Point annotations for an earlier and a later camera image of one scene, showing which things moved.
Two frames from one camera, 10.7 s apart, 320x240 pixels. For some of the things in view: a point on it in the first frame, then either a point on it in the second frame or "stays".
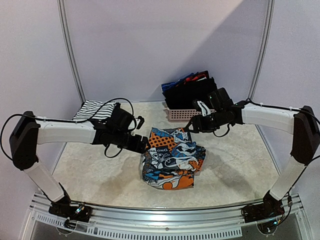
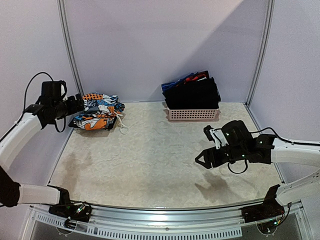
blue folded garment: [168, 85] stays
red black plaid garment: [197, 76] stays
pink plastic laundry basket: [184, 114] stays
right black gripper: [197, 123] → [213, 155]
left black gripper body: [134, 146] → [73, 108]
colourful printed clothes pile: [173, 160] → [99, 112]
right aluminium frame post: [263, 54] stays
